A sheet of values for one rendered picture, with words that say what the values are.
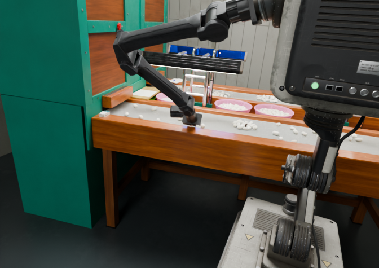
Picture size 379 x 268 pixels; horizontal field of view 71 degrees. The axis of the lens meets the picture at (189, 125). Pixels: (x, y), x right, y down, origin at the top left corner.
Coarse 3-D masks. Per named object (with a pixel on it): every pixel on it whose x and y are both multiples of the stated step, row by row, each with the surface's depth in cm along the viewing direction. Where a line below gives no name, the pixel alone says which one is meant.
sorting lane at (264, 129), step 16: (112, 112) 165; (128, 112) 167; (144, 112) 169; (160, 112) 171; (208, 128) 151; (224, 128) 153; (272, 128) 158; (288, 128) 160; (304, 128) 162; (352, 144) 143; (368, 144) 145
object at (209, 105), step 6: (198, 48) 202; (216, 48) 200; (192, 54) 194; (216, 54) 191; (192, 72) 198; (204, 72) 197; (210, 72) 196; (192, 78) 200; (210, 78) 197; (192, 84) 202; (210, 84) 198; (192, 90) 205; (210, 90) 200; (210, 96) 202; (198, 102) 207; (210, 102) 204
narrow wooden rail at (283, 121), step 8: (152, 104) 182; (160, 104) 181; (168, 104) 180; (208, 112) 175; (216, 112) 174; (224, 112) 172; (232, 112) 173; (240, 112) 174; (264, 120) 168; (272, 120) 167; (280, 120) 166; (288, 120) 166; (296, 120) 167; (344, 128) 159; (352, 128) 160; (376, 136) 156
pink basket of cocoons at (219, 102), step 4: (220, 100) 197; (224, 100) 200; (228, 100) 200; (232, 100) 200; (236, 100) 200; (240, 100) 199; (216, 104) 185; (220, 104) 198; (240, 104) 199; (244, 104) 196; (248, 104) 193; (216, 108) 189; (220, 108) 182; (224, 108) 178; (248, 108) 192; (244, 112) 180; (248, 112) 183
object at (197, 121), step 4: (184, 116) 144; (196, 116) 139; (200, 116) 142; (184, 120) 143; (188, 120) 139; (192, 120) 138; (196, 120) 142; (200, 120) 142; (192, 124) 142; (196, 124) 141; (200, 124) 141
